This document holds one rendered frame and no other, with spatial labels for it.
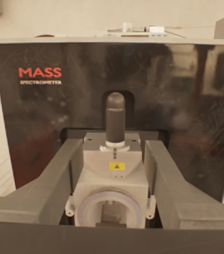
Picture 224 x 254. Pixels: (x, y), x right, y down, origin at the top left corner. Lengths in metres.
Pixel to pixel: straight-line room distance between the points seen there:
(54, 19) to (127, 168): 1.38
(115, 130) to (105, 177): 0.07
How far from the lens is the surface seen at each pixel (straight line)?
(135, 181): 0.26
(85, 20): 1.49
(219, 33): 0.74
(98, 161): 0.25
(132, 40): 0.29
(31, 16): 1.60
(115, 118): 0.23
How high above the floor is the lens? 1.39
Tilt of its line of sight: 17 degrees down
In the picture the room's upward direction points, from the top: 1 degrees clockwise
